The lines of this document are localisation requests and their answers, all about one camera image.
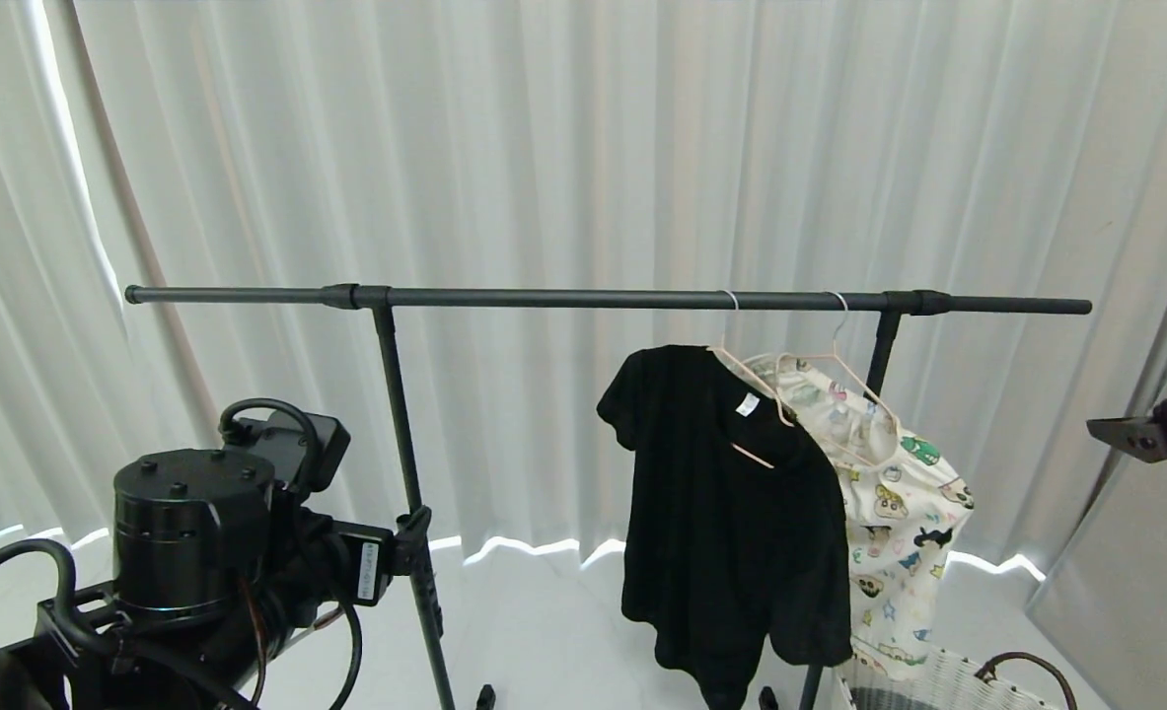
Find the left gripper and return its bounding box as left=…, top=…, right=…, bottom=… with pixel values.
left=282, top=513, right=397, bottom=632

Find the cream printed garment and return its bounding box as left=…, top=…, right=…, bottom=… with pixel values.
left=738, top=352, right=976, bottom=683

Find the pink clothes hanger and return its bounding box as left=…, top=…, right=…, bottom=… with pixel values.
left=706, top=290, right=798, bottom=470
left=773, top=291, right=905, bottom=470

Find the black garment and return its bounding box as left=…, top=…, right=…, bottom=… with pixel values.
left=596, top=344, right=853, bottom=710

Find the white laundry basket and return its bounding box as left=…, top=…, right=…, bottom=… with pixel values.
left=832, top=639, right=1079, bottom=710

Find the black clothes rack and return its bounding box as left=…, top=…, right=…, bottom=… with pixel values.
left=124, top=284, right=1094, bottom=710

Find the white curtain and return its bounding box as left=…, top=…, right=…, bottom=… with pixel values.
left=0, top=0, right=1167, bottom=583

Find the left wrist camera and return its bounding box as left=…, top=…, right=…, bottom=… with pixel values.
left=218, top=408, right=353, bottom=496

